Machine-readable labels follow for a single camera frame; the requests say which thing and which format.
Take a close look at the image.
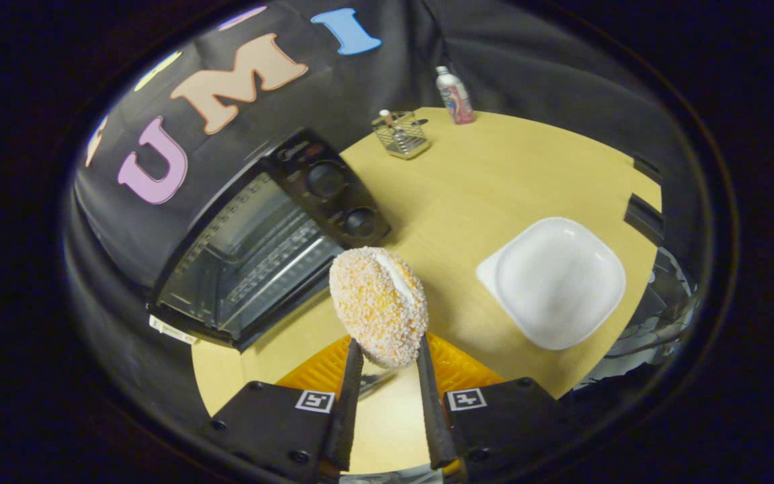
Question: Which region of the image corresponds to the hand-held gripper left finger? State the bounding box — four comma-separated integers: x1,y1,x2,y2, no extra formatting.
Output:
207,334,366,483

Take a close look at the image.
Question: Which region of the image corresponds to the white pink bottle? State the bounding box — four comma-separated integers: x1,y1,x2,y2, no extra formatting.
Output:
435,66,475,126

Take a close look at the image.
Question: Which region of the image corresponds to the black toaster oven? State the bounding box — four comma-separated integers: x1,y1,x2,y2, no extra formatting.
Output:
147,129,392,352

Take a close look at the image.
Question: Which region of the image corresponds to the sugar-coated cream bun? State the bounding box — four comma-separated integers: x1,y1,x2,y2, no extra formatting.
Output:
329,247,429,369

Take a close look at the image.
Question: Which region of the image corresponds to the wire mesh basket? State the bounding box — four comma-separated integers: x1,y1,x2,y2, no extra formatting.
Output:
371,110,431,160

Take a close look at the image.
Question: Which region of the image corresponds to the white square plate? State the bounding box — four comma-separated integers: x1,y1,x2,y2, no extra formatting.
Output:
476,216,627,351

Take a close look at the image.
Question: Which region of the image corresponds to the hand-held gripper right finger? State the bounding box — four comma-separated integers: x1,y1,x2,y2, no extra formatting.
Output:
416,331,576,481

